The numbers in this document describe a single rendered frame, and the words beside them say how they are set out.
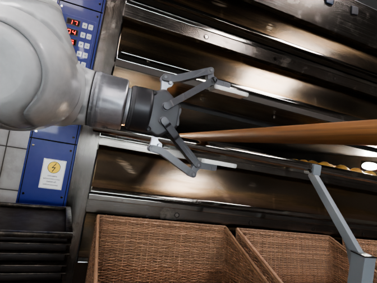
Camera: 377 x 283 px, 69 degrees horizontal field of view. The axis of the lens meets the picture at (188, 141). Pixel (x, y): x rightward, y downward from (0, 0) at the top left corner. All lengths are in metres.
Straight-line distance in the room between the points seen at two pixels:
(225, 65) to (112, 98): 0.91
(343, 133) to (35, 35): 0.34
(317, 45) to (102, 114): 1.33
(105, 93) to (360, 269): 0.75
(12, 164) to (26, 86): 0.91
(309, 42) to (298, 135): 1.16
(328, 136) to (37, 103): 0.34
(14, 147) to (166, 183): 0.57
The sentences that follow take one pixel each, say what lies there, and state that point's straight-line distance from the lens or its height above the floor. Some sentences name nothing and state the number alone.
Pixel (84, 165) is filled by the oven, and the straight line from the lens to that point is 1.12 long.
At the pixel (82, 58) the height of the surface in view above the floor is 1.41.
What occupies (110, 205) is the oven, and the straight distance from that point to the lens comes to 1.15.
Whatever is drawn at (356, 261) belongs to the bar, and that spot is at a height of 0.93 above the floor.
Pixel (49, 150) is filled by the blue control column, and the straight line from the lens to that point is 1.10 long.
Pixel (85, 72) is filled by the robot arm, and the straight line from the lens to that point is 0.46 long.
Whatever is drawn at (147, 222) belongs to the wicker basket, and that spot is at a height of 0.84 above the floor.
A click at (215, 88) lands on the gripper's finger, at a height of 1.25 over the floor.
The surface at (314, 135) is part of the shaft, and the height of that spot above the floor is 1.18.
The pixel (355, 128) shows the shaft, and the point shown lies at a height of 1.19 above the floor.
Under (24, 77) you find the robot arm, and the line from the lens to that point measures 0.25.
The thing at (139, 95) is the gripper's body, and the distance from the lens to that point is 0.45.
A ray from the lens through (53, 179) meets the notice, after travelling 1.10.
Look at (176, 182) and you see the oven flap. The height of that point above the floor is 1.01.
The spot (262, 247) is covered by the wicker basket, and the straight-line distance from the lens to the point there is 1.36.
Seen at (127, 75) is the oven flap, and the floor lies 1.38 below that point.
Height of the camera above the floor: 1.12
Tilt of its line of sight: 3 degrees up
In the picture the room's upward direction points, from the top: 10 degrees clockwise
